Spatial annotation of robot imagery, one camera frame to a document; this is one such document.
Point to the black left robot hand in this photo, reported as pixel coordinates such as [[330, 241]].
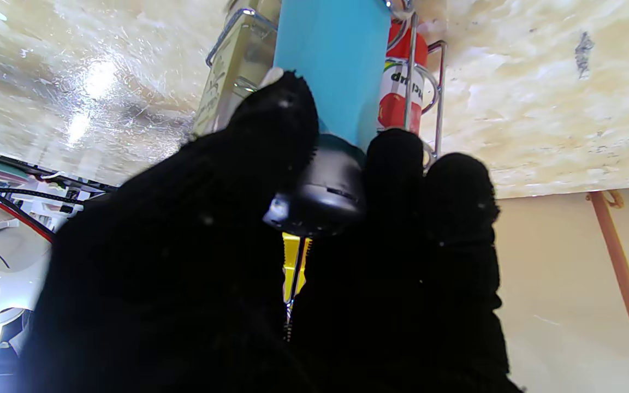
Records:
[[183, 284]]

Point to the yellow squeeze bottle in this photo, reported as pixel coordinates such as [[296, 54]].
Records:
[[291, 256]]

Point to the clear square glass bottle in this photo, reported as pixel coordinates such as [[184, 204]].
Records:
[[232, 71]]

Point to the teal shaker with metal cap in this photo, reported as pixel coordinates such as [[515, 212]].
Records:
[[336, 71]]

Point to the red squeeze bottle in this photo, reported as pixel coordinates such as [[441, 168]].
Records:
[[396, 93]]

